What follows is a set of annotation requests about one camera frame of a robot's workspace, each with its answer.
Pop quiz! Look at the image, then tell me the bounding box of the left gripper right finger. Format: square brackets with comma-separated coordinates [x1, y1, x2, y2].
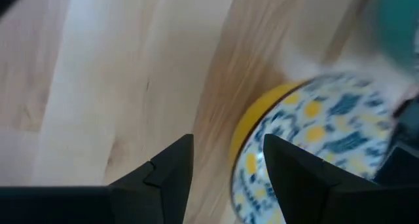
[263, 134, 377, 224]

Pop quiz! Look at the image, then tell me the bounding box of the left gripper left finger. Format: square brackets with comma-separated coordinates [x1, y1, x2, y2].
[109, 134, 195, 224]

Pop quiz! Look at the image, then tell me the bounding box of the yellow patterned mini bowl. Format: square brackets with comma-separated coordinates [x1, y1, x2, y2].
[228, 71, 399, 224]

